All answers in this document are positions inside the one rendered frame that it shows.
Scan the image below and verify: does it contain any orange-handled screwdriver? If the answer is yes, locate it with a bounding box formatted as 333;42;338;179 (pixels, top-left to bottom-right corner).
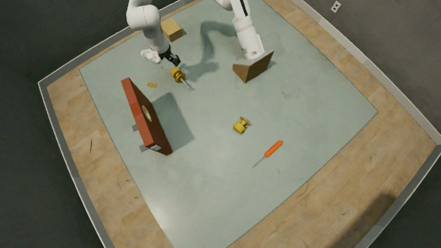
253;141;283;167

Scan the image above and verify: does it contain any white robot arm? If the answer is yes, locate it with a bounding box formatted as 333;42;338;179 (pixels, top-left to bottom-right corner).
127;0;265;64

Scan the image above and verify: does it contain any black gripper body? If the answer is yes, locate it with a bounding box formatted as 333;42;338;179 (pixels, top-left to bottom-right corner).
159;44;172;59

